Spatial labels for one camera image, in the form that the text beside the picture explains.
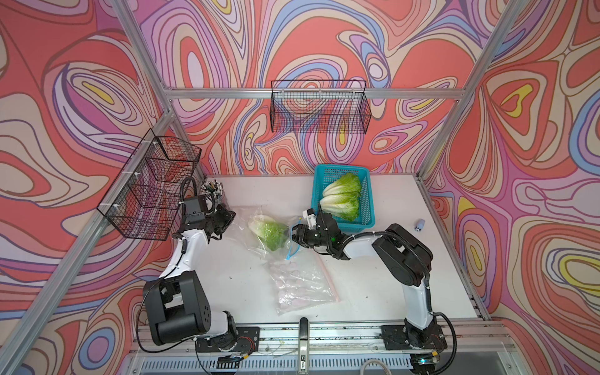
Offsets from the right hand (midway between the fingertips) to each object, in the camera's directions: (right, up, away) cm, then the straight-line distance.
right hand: (287, 240), depth 90 cm
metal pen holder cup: (-30, +19, +1) cm, 36 cm away
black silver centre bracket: (+6, -28, -21) cm, 36 cm away
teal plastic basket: (+17, +28, +22) cm, 40 cm away
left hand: (-18, +11, -3) cm, 22 cm away
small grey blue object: (+56, +5, +9) cm, 57 cm away
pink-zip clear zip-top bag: (+5, -14, -7) cm, 17 cm away
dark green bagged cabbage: (-6, +3, -1) cm, 7 cm away
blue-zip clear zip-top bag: (-18, +6, -2) cm, 19 cm away
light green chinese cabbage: (+25, +20, +14) cm, 35 cm away
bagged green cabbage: (+25, +10, +9) cm, 29 cm away
